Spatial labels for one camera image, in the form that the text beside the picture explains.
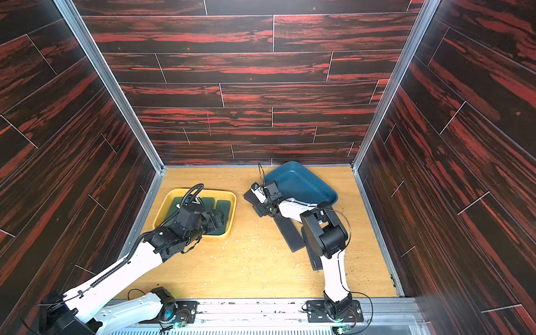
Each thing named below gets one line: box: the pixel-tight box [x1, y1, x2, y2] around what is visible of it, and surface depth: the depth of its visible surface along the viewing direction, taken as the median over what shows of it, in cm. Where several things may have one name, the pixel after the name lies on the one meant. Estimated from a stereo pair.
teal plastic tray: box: [263, 160, 338, 206], surface depth 113 cm
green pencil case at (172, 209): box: [165, 196, 183, 220], surface depth 103 cm
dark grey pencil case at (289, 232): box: [273, 215, 305, 253], surface depth 95 cm
